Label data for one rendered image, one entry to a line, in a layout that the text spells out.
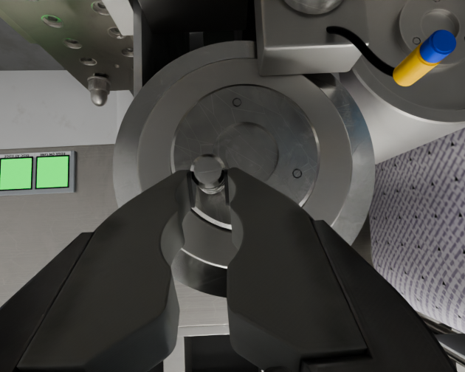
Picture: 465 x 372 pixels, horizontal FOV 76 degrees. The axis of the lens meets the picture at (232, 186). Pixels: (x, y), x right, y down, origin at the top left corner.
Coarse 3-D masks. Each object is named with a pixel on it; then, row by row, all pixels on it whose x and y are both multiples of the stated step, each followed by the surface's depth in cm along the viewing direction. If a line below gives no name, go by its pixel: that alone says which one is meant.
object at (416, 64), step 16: (336, 32) 13; (352, 32) 13; (448, 32) 9; (368, 48) 12; (416, 48) 10; (432, 48) 9; (448, 48) 9; (384, 64) 12; (400, 64) 11; (416, 64) 10; (432, 64) 10; (400, 80) 11
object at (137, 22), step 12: (144, 24) 19; (144, 36) 19; (156, 36) 22; (168, 36) 27; (180, 36) 35; (144, 48) 19; (156, 48) 22; (168, 48) 27; (180, 48) 34; (144, 60) 19; (156, 60) 22; (168, 60) 27; (144, 72) 18; (156, 72) 22; (144, 84) 18
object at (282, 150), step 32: (224, 96) 15; (256, 96) 15; (192, 128) 15; (224, 128) 15; (256, 128) 15; (288, 128) 15; (192, 160) 15; (224, 160) 15; (256, 160) 15; (288, 160) 15; (224, 192) 14; (288, 192) 14; (224, 224) 14
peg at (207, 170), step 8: (200, 160) 12; (208, 160) 12; (216, 160) 12; (192, 168) 12; (200, 168) 12; (208, 168) 12; (216, 168) 12; (224, 168) 12; (192, 176) 12; (200, 176) 12; (208, 176) 12; (216, 176) 12; (200, 184) 12; (208, 184) 12; (216, 184) 12; (208, 192) 13; (216, 192) 14
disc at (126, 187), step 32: (192, 64) 17; (160, 96) 17; (128, 128) 17; (352, 128) 17; (128, 160) 17; (128, 192) 16; (352, 192) 16; (352, 224) 16; (192, 256) 16; (192, 288) 16; (224, 288) 16
